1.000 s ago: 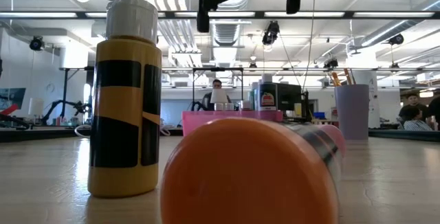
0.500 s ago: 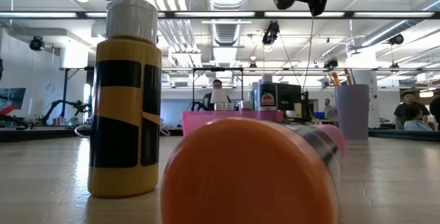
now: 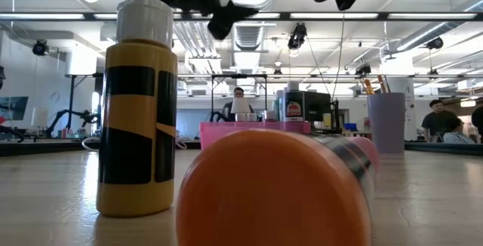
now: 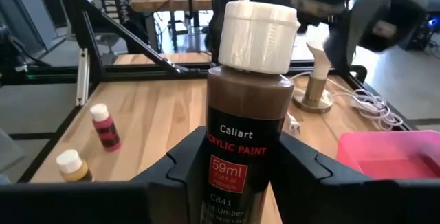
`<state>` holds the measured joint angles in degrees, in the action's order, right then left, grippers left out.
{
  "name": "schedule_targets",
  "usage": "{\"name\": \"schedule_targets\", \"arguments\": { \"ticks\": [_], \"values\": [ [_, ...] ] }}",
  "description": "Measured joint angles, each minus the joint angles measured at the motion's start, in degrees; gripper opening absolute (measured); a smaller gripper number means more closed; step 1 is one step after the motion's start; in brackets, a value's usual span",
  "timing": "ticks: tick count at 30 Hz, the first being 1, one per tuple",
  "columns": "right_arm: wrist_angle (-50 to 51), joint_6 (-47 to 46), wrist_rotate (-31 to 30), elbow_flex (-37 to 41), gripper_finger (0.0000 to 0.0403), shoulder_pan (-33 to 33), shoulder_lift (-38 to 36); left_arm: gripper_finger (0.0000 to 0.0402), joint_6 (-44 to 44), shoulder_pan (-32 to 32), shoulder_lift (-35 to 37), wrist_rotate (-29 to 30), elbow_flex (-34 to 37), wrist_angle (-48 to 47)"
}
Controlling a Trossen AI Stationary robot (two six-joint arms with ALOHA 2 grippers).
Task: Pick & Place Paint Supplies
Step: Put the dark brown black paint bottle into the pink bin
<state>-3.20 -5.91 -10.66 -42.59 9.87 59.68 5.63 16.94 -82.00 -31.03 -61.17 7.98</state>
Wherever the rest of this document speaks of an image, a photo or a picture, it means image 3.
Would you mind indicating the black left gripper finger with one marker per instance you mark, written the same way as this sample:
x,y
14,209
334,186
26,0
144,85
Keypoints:
x,y
224,21

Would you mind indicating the orange-bristle paintbrush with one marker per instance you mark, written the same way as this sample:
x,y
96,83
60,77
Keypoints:
x,y
369,87

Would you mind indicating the large gold-ferrule paintbrush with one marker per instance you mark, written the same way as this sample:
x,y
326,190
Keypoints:
x,y
382,83

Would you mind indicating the black paintbrush gold ferrule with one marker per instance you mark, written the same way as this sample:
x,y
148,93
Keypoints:
x,y
387,84

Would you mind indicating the large dark grey paint bottle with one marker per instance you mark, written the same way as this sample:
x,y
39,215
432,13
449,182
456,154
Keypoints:
x,y
251,117

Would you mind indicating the green paint bottle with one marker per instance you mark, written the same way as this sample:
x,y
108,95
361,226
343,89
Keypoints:
x,y
279,112

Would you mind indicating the yellow paint bottle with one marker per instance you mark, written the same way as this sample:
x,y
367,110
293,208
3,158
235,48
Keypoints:
x,y
128,114

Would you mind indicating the lavender cup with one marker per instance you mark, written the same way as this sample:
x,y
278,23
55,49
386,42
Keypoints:
x,y
386,125

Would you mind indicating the black background robot arm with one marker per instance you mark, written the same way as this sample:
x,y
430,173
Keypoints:
x,y
68,114
218,116

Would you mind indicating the pink paint bottle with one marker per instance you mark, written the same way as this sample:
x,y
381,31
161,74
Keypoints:
x,y
369,147

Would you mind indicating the orange paint bottle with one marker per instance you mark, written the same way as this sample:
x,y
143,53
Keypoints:
x,y
271,193

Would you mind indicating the black overhead rig beam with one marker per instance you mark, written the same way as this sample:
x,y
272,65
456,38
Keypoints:
x,y
383,16

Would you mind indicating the black ceiling spotlight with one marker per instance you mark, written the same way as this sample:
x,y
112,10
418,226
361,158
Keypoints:
x,y
39,48
435,43
363,69
298,36

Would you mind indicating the person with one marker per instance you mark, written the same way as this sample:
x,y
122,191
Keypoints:
x,y
456,136
238,92
435,119
478,121

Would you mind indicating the white shade desk lamp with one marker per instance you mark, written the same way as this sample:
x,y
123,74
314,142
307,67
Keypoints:
x,y
240,106

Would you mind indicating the pink plastic bin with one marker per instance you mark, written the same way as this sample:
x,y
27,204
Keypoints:
x,y
226,134

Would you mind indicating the black monitor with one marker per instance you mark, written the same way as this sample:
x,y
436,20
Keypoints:
x,y
317,106

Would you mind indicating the black floor stand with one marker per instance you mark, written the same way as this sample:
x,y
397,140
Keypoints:
x,y
71,99

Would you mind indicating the small white lamp shade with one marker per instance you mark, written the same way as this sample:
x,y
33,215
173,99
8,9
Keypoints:
x,y
39,117

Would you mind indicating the tilted monitor screen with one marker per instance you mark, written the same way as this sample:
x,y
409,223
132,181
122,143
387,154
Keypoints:
x,y
13,108

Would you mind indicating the silver ventilation duct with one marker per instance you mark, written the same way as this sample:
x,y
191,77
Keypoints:
x,y
247,36

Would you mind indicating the black camera rig frame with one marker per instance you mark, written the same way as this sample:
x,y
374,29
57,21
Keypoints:
x,y
237,75

